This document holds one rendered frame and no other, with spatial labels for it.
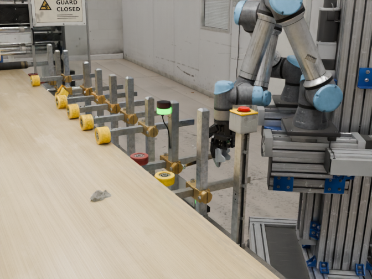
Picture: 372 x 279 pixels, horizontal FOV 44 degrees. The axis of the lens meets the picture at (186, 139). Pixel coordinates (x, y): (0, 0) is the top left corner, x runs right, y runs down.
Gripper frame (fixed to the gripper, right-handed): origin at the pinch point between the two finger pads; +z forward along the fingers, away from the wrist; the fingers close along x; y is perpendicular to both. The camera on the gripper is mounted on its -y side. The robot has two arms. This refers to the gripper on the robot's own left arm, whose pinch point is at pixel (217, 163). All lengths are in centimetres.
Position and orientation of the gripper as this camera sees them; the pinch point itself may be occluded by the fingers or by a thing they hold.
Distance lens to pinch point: 196.0
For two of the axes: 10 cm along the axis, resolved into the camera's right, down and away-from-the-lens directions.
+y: 7.5, 2.1, -6.2
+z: -0.1, 9.5, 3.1
